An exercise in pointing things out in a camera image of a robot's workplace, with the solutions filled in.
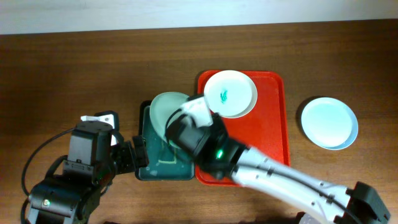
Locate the light green plate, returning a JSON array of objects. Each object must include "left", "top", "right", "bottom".
[{"left": 150, "top": 91, "right": 188, "bottom": 142}]

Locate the white plate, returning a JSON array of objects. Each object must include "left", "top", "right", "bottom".
[{"left": 203, "top": 70, "right": 258, "bottom": 118}]

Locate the light blue plate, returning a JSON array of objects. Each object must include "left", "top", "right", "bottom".
[{"left": 300, "top": 97, "right": 359, "bottom": 151}]

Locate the green yellow sponge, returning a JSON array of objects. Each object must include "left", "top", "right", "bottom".
[{"left": 158, "top": 146, "right": 177, "bottom": 164}]

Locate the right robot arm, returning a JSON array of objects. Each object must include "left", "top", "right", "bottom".
[{"left": 165, "top": 114, "right": 391, "bottom": 223}]

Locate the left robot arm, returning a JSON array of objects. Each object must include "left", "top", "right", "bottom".
[{"left": 21, "top": 121, "right": 149, "bottom": 223}]

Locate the dark green water tray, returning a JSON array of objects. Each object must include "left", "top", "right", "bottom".
[{"left": 136, "top": 101, "right": 195, "bottom": 180}]

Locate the right black cable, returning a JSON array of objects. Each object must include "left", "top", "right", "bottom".
[{"left": 164, "top": 108, "right": 187, "bottom": 138}]

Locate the black cable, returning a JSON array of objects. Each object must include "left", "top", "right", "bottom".
[
  {"left": 164, "top": 108, "right": 187, "bottom": 138},
  {"left": 20, "top": 127, "right": 77, "bottom": 224}
]

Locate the left black cable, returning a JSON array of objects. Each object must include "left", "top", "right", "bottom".
[{"left": 20, "top": 127, "right": 77, "bottom": 224}]

